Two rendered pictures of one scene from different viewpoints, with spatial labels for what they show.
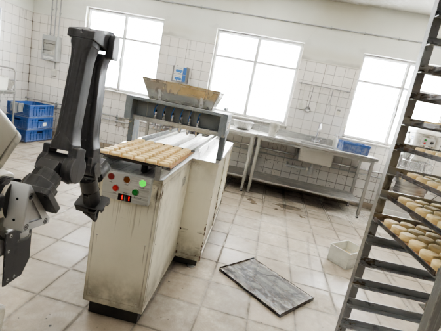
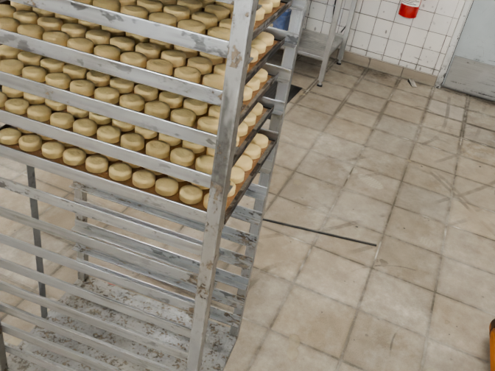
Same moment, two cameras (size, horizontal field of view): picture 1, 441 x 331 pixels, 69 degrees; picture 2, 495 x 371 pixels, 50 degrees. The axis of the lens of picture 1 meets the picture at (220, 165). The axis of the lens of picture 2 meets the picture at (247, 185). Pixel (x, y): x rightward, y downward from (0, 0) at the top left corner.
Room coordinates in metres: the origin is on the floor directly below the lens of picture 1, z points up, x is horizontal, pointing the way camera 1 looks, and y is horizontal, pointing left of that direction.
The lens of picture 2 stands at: (2.01, -0.42, 1.63)
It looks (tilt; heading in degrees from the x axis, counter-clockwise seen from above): 34 degrees down; 190
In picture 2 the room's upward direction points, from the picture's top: 10 degrees clockwise
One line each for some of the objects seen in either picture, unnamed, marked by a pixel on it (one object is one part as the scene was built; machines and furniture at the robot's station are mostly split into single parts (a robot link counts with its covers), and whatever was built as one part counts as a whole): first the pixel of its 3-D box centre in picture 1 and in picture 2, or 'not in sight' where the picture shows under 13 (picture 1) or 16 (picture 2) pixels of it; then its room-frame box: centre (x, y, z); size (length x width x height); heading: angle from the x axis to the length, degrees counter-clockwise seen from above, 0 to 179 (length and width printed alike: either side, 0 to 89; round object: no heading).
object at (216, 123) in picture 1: (178, 127); not in sight; (2.38, 0.36, 1.01); 0.72 x 0.33 x 0.34; 85
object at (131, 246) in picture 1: (144, 222); not in sight; (1.87, 0.40, 0.45); 0.70 x 0.34 x 0.90; 175
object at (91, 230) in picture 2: not in sight; (157, 253); (0.74, -0.90, 0.42); 0.64 x 0.03 x 0.03; 87
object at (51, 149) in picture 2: not in sight; (53, 149); (1.08, -1.04, 0.96); 0.05 x 0.05 x 0.02
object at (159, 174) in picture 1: (197, 147); not in sight; (2.47, 0.20, 0.87); 2.01 x 0.03 x 0.07; 175
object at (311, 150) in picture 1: (254, 149); not in sight; (4.97, -0.47, 0.61); 3.40 x 0.70 x 1.22; 82
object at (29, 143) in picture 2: not in sight; (30, 143); (1.08, -1.10, 0.96); 0.05 x 0.05 x 0.02
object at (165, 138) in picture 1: (161, 140); not in sight; (2.50, 0.49, 0.87); 2.01 x 0.03 x 0.07; 175
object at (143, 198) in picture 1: (126, 187); not in sight; (1.51, 0.43, 0.77); 0.24 x 0.04 x 0.14; 85
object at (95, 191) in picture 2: not in sight; (160, 210); (0.74, -0.90, 0.60); 0.64 x 0.03 x 0.03; 87
